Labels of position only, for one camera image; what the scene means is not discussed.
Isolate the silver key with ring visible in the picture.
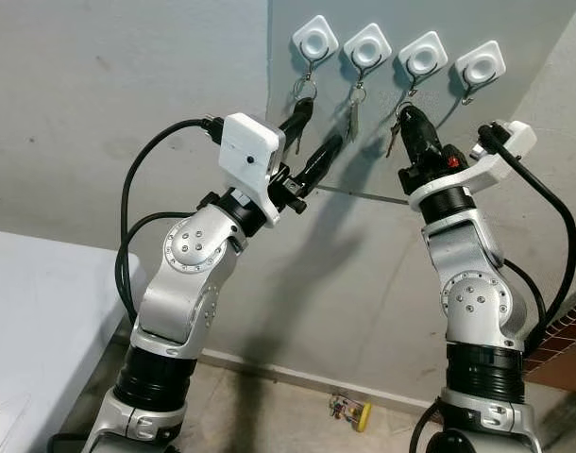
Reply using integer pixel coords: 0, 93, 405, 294
345, 83, 366, 144

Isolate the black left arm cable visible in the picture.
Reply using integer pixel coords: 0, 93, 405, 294
115, 116, 225, 327

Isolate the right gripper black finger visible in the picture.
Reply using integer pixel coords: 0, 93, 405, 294
401, 104, 427, 166
413, 104, 445, 159

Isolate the small yellow colourful toy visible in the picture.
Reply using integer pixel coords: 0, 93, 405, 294
329, 394, 372, 433

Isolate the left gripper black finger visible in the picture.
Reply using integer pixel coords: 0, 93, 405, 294
280, 102, 314, 157
302, 135, 344, 193

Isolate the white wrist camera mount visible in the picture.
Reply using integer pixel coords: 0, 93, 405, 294
408, 120, 538, 213
219, 112, 287, 227

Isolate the black-headed car key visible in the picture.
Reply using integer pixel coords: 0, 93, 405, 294
290, 77, 319, 157

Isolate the white table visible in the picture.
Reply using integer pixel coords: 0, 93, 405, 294
0, 228, 147, 453

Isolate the small metal key with ring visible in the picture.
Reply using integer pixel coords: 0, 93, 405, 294
385, 104, 407, 159

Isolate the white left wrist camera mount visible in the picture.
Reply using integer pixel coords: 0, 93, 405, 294
219, 112, 287, 227

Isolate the white square wall hook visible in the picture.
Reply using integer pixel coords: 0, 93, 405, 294
343, 23, 393, 88
292, 14, 340, 81
398, 31, 449, 97
454, 41, 507, 105

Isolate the translucent wall panel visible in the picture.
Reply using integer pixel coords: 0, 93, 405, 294
267, 0, 576, 205

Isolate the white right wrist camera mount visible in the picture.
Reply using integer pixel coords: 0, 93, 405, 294
408, 120, 538, 213

